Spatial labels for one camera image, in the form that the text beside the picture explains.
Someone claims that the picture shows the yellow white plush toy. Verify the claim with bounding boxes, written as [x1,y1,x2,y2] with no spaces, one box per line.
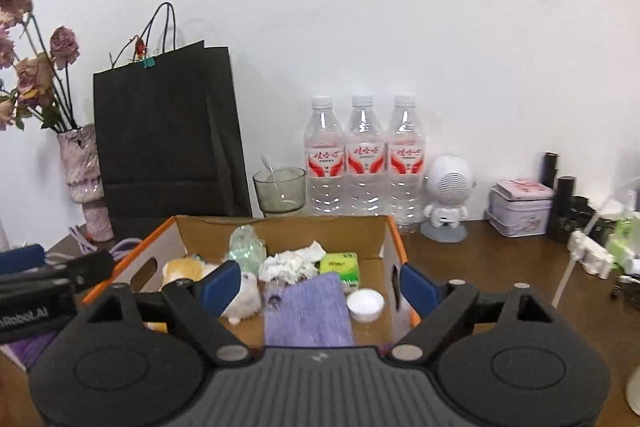
[162,256,262,325]

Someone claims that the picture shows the white round jar lid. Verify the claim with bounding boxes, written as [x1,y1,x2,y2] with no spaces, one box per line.
[346,288,385,323]

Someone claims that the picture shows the clear plastic bag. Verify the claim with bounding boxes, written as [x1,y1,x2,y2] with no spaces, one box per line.
[224,225,267,275]

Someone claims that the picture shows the white tissue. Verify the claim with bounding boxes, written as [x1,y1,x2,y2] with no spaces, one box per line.
[258,242,326,286]

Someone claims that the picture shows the green tissue pack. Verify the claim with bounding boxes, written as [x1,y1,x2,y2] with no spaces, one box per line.
[319,253,360,294]

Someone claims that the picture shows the purple knitted cloth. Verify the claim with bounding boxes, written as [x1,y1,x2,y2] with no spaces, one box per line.
[262,272,355,348]

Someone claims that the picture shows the purple tissue box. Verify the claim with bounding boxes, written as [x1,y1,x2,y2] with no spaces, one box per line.
[6,332,58,371]

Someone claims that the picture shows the orange cardboard box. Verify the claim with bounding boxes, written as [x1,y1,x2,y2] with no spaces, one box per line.
[82,216,420,349]

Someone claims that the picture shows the purple marbled vase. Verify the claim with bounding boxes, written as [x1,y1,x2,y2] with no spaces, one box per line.
[56,124,114,243]

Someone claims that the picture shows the small lilac tin box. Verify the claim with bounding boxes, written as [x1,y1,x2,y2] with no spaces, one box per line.
[485,179,554,239]

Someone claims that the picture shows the white astronaut figure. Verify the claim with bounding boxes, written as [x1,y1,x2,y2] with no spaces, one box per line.
[420,154,476,244]

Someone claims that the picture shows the middle water bottle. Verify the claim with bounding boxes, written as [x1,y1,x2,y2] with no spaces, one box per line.
[345,94,386,216]

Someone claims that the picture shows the water bottle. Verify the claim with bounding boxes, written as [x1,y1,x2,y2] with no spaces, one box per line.
[345,94,386,216]
[386,95,426,233]
[304,96,346,216]

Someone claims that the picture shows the glass cup with spoon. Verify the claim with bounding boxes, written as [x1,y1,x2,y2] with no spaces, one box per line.
[253,154,307,218]

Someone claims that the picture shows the black paper bag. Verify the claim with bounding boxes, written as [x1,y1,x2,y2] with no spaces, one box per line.
[91,1,254,238]

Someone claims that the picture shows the white power strip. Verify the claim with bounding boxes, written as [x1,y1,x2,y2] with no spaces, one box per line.
[567,230,615,280]

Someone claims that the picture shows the right water bottle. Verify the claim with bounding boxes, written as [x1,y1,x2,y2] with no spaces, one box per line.
[386,95,426,233]

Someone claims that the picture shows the black cosmetic tubes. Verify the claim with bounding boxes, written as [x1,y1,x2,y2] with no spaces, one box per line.
[539,152,576,243]

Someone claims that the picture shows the dried pink flower bouquet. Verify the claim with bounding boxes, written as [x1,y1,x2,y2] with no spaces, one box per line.
[1,0,80,134]

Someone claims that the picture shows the left water bottle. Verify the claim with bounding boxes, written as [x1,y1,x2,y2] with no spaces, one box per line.
[304,96,346,216]

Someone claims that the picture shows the white cylindrical bottle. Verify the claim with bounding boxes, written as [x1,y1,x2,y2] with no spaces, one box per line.
[625,366,640,416]

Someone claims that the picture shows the white cable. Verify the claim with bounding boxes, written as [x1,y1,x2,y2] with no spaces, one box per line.
[550,178,640,308]

